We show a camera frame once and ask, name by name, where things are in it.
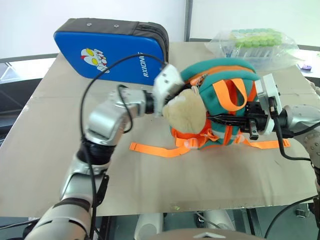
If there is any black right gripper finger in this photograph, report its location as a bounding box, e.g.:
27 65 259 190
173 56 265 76
207 116 249 128
213 113 248 121

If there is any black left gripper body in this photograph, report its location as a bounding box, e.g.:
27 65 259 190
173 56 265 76
165 84 193 103

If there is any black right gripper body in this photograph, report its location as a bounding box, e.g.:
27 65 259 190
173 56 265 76
243 101 271 141

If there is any orange and teal plush backpack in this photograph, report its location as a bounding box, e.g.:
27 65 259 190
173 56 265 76
129 57 291 159

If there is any clear plastic bag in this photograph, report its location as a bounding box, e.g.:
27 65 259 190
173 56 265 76
204 27 301 71

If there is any green capped tube rack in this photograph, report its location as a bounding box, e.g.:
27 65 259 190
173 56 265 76
231 27 285 50

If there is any blue hard-shell case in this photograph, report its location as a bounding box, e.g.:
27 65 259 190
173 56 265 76
53 17 170 87

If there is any white rounded robot leg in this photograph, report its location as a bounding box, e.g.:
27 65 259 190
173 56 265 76
202 209 236 231
134 212 165 240

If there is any beige rounded robot torso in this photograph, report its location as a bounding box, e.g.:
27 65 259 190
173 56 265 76
157 227 267 240

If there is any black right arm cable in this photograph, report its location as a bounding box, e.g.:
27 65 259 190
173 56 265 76
267 97 314 161

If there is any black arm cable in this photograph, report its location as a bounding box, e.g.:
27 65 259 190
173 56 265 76
80 53 169 240
267 97 314 161

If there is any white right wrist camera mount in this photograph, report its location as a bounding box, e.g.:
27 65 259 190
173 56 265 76
254 73 285 136

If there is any dark window frame post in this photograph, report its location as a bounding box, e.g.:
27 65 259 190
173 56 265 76
183 0 194 43

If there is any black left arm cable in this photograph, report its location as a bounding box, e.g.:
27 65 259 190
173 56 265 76
80 53 169 240

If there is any black cable under table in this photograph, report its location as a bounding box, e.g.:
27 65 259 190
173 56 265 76
264 194 320 239

